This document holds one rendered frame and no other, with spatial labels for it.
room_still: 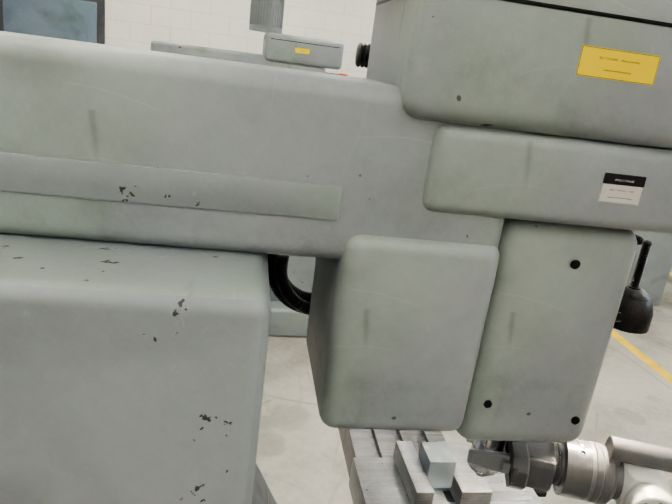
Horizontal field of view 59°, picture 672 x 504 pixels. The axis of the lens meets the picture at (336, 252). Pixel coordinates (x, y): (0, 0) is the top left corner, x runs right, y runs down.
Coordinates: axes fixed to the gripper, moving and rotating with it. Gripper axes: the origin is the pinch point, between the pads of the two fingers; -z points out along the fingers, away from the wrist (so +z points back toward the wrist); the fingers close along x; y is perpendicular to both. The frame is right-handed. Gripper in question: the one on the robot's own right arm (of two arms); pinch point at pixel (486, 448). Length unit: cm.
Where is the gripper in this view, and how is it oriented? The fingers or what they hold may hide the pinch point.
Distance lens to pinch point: 99.7
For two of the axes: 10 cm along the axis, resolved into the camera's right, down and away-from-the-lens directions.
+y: -1.2, 9.5, 3.0
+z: 9.7, 1.7, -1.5
